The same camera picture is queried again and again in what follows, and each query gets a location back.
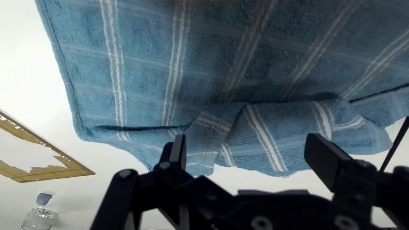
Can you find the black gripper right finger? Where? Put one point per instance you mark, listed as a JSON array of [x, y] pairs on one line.
[[358, 196]]

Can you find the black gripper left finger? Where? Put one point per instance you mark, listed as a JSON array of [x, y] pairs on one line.
[[170, 196]]

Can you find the blue striped towel cloth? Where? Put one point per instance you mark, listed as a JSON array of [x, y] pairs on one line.
[[212, 64]]

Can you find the clear plastic bottle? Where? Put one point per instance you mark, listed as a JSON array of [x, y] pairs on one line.
[[40, 218]]

